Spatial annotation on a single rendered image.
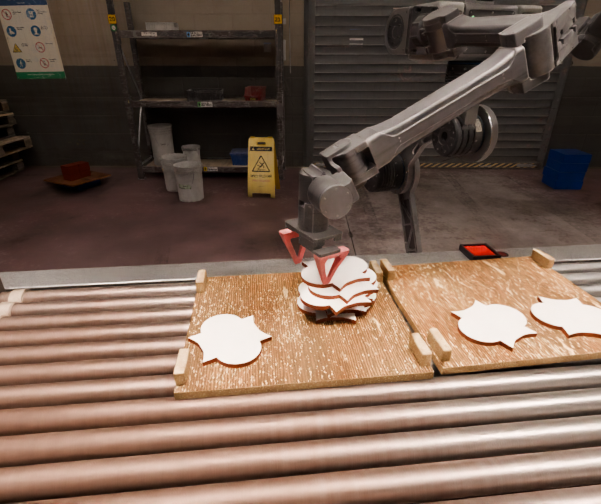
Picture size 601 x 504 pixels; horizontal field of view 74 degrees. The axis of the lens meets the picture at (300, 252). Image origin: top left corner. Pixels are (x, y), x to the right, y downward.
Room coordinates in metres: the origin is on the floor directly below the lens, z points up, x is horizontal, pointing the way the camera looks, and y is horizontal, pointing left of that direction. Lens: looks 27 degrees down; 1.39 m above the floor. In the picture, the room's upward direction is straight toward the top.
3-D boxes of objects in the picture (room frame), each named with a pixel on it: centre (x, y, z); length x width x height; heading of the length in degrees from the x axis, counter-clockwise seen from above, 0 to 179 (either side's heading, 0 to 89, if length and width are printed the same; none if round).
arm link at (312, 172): (0.68, -0.03, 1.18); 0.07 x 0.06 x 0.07; 19
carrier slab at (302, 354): (0.64, 0.01, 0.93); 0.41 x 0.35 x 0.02; 96
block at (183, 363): (0.49, 0.19, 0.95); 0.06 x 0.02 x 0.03; 6
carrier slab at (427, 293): (0.70, -0.41, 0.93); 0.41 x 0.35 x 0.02; 98
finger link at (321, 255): (0.66, -0.04, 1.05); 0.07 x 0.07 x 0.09; 34
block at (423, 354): (0.53, -0.20, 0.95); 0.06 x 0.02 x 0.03; 6
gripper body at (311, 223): (0.69, -0.02, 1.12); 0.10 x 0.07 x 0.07; 34
